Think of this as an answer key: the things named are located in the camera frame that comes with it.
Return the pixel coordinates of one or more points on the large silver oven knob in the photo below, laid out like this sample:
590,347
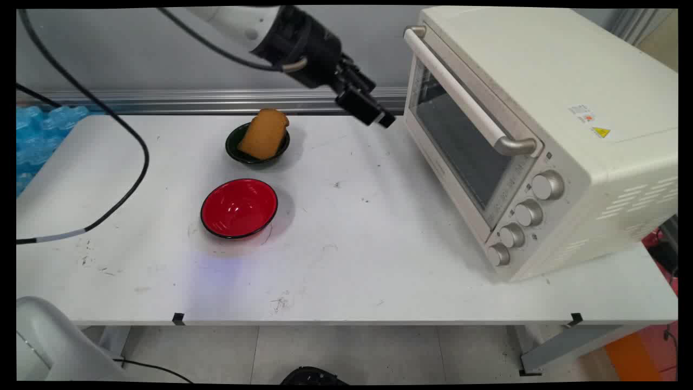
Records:
548,185

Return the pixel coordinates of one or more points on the black tape mark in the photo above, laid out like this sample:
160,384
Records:
576,319
178,319

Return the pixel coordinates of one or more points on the white label sticker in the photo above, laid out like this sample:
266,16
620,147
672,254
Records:
582,112

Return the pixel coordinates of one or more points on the aluminium rail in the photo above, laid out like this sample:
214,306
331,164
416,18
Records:
216,100

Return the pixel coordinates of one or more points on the red object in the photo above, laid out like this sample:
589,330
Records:
658,254

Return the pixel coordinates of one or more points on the black object on floor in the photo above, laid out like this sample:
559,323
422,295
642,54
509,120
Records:
313,376

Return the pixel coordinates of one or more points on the yellow warning sticker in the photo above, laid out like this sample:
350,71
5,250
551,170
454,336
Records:
600,131

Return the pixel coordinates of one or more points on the grey rounded machine housing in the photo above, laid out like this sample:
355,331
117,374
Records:
48,341

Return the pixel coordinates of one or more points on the dark green bowl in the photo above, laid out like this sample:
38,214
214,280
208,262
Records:
233,145

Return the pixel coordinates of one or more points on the red bowl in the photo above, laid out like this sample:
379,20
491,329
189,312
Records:
239,208

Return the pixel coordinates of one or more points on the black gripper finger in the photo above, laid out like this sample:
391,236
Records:
357,105
386,120

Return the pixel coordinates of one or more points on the cream toaster oven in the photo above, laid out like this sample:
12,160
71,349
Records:
568,81

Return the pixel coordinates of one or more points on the orange box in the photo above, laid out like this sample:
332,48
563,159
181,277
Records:
633,357

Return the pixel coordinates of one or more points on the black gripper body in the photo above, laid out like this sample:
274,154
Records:
303,49

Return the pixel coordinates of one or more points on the brown toast slice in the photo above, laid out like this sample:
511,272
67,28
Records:
263,135

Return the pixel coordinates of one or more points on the blue water bottle pack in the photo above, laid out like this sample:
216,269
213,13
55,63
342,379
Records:
38,135

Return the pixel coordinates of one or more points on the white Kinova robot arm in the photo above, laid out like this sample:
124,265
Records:
238,24

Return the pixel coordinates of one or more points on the grey metal table leg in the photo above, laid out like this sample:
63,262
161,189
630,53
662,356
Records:
568,344
115,341

